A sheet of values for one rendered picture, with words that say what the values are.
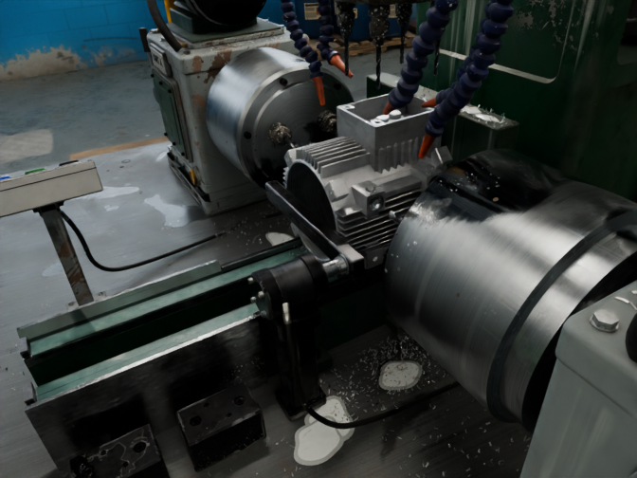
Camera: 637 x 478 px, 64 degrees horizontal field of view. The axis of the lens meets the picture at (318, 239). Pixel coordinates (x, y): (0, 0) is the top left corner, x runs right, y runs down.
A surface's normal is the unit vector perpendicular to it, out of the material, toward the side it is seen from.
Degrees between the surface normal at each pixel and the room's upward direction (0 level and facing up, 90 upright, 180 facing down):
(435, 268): 62
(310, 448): 0
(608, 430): 90
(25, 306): 0
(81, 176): 67
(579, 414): 90
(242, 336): 90
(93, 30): 90
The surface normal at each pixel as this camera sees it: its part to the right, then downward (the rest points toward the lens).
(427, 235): -0.73, -0.23
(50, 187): 0.43, 0.10
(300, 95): 0.49, 0.47
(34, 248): -0.05, -0.83
